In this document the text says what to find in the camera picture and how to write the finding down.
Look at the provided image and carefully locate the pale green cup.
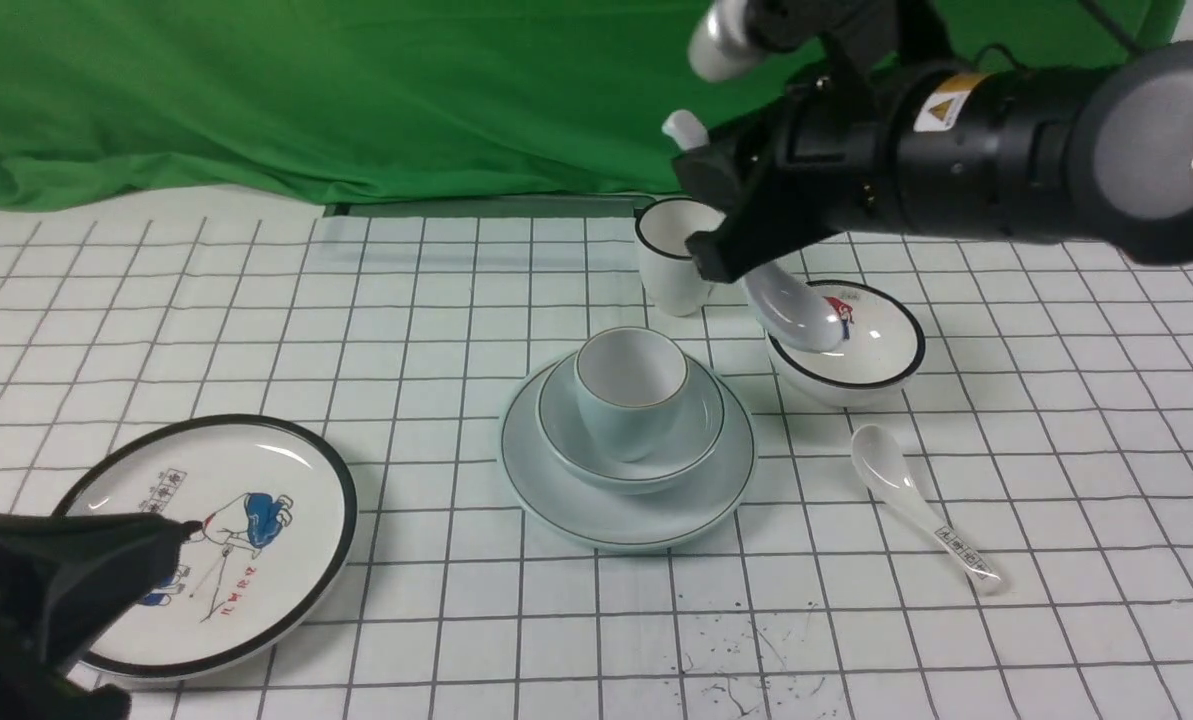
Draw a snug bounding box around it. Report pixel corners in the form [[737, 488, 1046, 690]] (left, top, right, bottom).
[[573, 325, 692, 463]]

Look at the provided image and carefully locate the plain white spoon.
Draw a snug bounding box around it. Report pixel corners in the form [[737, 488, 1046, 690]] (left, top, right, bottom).
[[662, 108, 845, 353]]

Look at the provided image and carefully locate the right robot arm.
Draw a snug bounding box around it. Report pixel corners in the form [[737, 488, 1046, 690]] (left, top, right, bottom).
[[673, 1, 1193, 283]]

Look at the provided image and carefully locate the black-rimmed bowl with picture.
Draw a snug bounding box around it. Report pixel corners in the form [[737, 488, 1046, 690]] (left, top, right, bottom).
[[765, 279, 928, 406]]

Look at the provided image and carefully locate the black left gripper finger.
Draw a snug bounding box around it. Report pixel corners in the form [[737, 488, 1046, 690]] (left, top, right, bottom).
[[0, 513, 202, 671]]

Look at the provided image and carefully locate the white black-rimmed cup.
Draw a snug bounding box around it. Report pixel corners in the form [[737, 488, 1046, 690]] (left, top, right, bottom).
[[633, 199, 724, 316]]

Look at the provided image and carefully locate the black-rimmed plate with cartoon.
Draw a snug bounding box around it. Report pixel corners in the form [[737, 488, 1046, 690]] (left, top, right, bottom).
[[55, 414, 358, 682]]

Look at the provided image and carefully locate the green backdrop cloth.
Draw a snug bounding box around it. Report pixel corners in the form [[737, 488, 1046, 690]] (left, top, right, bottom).
[[0, 0, 1185, 213]]

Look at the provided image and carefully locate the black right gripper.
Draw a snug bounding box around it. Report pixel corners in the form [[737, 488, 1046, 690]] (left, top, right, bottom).
[[672, 70, 917, 284]]

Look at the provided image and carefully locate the white spoon with label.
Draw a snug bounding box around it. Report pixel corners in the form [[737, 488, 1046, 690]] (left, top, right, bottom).
[[851, 424, 1007, 594]]

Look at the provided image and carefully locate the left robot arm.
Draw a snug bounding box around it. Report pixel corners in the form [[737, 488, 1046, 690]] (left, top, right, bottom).
[[0, 513, 200, 719]]

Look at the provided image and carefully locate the pale green plate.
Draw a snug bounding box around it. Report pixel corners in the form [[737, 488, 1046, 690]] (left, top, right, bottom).
[[496, 354, 759, 553]]

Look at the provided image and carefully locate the pale green bowl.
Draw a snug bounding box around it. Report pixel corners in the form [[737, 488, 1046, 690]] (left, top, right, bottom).
[[534, 354, 727, 495]]

